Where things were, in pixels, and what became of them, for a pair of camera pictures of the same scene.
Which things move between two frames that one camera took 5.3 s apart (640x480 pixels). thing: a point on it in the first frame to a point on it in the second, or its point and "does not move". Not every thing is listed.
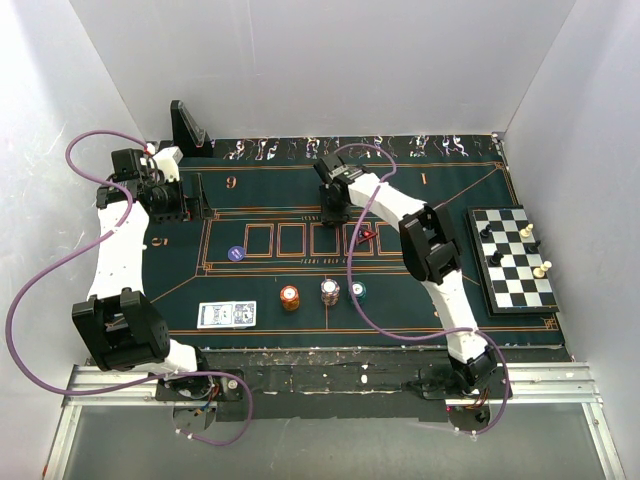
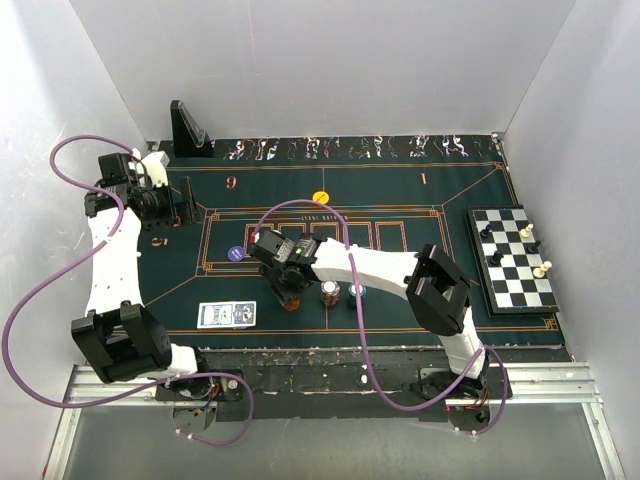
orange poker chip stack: x=290 y=298 does not move
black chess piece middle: x=497 y=256 does not move
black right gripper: x=329 y=216 to x=278 y=289
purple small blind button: x=235 y=253 does not move
